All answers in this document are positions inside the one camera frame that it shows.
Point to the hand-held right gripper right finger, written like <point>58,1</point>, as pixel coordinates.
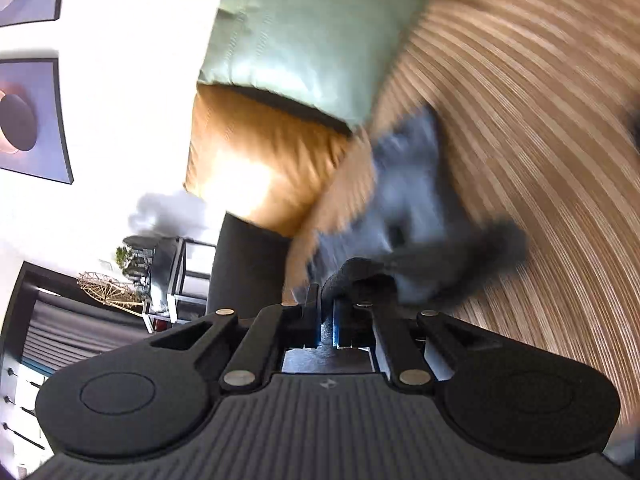
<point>340,330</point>

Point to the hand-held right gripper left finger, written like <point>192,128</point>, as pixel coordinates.
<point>312,320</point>

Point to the dark grey garment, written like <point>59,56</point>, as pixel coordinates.
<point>410,195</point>

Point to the dark grey sofa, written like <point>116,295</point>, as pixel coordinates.
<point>245,270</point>

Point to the black metal stand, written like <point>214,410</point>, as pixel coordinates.
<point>190,280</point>

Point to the orange leather cushion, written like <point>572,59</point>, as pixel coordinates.
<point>260,160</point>

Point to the bonsai rock planter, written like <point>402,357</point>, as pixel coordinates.
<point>145,260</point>

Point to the wooden wheel ornament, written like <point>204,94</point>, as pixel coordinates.
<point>112,290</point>

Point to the grey curtain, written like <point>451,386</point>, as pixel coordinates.
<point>65,330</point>

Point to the green leather cushion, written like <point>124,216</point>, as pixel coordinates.
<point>310,35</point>

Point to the brown woven sofa mat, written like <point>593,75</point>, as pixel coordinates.
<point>540,110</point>

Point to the white cabinet with knobs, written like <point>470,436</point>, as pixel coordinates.
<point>20,400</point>

